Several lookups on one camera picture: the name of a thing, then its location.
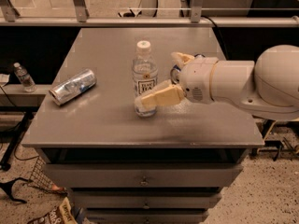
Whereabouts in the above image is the blue soda can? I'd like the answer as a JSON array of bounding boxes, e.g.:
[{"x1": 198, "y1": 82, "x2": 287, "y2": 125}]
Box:
[{"x1": 170, "y1": 54, "x2": 205, "y2": 84}]

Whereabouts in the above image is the snack bag on floor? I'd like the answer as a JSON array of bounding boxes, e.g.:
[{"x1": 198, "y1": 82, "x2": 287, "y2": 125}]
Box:
[{"x1": 27, "y1": 197, "x2": 78, "y2": 224}]

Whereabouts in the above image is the black stand on floor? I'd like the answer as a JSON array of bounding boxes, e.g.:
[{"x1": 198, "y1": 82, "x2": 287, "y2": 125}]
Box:
[{"x1": 0, "y1": 112, "x2": 34, "y2": 171}]

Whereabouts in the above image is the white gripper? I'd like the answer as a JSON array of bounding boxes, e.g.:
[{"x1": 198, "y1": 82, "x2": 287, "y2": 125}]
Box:
[{"x1": 135, "y1": 52, "x2": 219, "y2": 110}]

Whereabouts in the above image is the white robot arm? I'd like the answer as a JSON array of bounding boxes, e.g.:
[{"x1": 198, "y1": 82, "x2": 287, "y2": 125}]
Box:
[{"x1": 135, "y1": 45, "x2": 299, "y2": 121}]

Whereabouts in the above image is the crushed silver can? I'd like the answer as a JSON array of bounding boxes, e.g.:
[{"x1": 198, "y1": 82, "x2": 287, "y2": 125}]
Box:
[{"x1": 49, "y1": 69, "x2": 97, "y2": 105}]

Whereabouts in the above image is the middle grey drawer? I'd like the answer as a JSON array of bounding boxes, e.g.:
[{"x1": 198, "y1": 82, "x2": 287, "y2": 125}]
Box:
[{"x1": 72, "y1": 189, "x2": 221, "y2": 209}]

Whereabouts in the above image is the small water bottle on ledge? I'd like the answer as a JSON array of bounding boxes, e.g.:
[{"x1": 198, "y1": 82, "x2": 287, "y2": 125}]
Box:
[{"x1": 13, "y1": 63, "x2": 36, "y2": 92}]

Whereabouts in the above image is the clear bottle with blue label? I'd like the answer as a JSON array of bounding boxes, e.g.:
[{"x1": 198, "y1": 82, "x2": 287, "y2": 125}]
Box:
[{"x1": 131, "y1": 40, "x2": 159, "y2": 118}]

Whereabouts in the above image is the top grey drawer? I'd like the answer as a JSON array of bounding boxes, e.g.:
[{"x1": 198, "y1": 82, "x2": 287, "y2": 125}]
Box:
[{"x1": 44, "y1": 163, "x2": 242, "y2": 188}]

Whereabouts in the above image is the grey drawer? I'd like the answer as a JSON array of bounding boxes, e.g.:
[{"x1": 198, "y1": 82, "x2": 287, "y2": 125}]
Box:
[
  {"x1": 44, "y1": 163, "x2": 242, "y2": 188},
  {"x1": 72, "y1": 189, "x2": 221, "y2": 209},
  {"x1": 85, "y1": 209, "x2": 208, "y2": 224}
]

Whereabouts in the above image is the bottom grey drawer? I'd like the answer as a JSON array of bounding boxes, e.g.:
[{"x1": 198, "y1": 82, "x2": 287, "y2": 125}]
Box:
[{"x1": 85, "y1": 209, "x2": 208, "y2": 224}]

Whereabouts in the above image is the metal railing frame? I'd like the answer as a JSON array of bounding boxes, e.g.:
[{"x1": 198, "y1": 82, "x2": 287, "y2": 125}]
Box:
[{"x1": 0, "y1": 0, "x2": 299, "y2": 27}]

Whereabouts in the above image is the wire basket on floor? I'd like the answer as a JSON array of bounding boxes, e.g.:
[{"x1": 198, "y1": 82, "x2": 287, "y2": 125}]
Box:
[{"x1": 29, "y1": 158, "x2": 65, "y2": 193}]

